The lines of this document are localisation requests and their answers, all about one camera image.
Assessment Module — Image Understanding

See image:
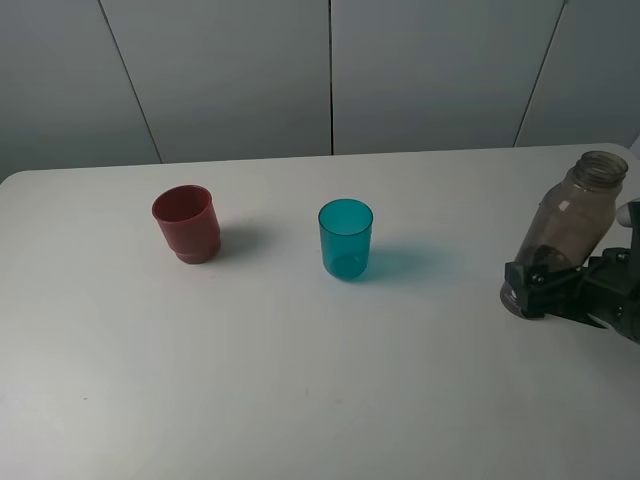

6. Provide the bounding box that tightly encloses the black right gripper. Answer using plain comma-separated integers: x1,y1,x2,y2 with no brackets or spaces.
503,201,639,343

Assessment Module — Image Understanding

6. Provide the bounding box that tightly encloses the smoky transparent water bottle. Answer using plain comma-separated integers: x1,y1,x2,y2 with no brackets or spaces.
498,150,630,320

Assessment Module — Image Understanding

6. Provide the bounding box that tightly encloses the teal transparent plastic cup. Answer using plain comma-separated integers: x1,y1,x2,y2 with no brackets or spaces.
318,198,374,280

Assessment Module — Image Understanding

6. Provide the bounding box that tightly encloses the red plastic cup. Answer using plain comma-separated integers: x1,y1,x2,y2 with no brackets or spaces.
151,185,221,265

